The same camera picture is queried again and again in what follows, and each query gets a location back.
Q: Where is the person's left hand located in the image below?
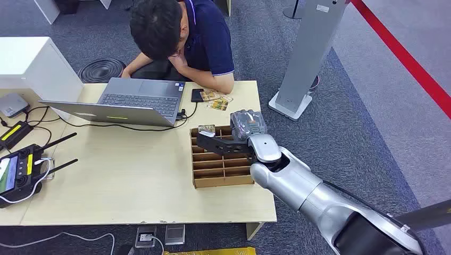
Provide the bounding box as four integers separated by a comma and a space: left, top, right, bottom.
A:
168, 53, 189, 72

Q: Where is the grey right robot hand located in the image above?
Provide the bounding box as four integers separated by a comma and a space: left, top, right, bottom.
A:
230, 109, 268, 142

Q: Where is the person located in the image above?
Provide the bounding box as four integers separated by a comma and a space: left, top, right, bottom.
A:
121, 0, 236, 95

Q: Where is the small printed card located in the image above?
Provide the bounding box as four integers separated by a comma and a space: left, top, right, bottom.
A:
198, 124, 216, 138

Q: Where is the black smartphone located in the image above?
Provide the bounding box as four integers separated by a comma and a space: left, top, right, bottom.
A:
190, 88, 205, 104

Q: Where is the grey open laptop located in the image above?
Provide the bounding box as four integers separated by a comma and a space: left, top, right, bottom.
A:
38, 77, 186, 128

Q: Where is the cardboard slotted organizer box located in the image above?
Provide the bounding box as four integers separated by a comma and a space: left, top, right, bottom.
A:
189, 125, 255, 189

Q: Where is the black ribbed round base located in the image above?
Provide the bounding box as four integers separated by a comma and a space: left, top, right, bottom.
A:
78, 57, 127, 84

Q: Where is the grey standing pillar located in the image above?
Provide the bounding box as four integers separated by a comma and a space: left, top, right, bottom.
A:
268, 0, 348, 122

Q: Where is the wooden table leg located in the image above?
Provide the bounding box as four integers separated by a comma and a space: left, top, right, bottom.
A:
245, 222, 264, 241

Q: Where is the round grey stand base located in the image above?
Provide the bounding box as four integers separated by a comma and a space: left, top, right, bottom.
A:
282, 0, 308, 20

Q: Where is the grey floor socket plate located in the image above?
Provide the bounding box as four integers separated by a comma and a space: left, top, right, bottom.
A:
164, 224, 186, 247

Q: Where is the yellow flat object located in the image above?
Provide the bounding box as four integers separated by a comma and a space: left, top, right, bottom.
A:
163, 246, 257, 255

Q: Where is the white furniture panel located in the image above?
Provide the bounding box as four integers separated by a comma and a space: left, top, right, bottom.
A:
33, 0, 61, 26

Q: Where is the white cabinet box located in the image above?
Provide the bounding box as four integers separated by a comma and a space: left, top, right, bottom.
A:
0, 36, 85, 121

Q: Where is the floor socket with plug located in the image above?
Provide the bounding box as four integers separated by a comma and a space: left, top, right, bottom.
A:
134, 225, 158, 249

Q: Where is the red floor tape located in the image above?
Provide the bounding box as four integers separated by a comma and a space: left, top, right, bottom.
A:
350, 0, 451, 121

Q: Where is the small grey mini computer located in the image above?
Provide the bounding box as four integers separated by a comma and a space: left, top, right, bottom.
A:
0, 92, 30, 119

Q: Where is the black box with yellow label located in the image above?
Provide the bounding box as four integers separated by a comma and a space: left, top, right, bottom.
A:
0, 121, 35, 151

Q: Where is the black remote controller with screen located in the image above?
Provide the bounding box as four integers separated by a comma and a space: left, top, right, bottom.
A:
0, 132, 79, 209

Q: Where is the dark grey bar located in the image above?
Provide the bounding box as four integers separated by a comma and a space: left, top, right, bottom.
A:
394, 199, 451, 232

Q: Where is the black perforated wrist bracket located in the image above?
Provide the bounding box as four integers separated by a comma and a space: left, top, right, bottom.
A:
196, 131, 253, 158

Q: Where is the thin black desk cable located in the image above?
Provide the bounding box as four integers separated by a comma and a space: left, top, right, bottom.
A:
0, 105, 61, 148

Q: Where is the white plug cable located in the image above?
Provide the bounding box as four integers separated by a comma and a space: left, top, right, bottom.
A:
151, 235, 165, 255

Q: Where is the white controller cable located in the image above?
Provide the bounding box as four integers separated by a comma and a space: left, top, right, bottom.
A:
0, 158, 53, 205

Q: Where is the white floor cable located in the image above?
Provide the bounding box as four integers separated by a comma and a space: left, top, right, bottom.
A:
0, 231, 116, 255

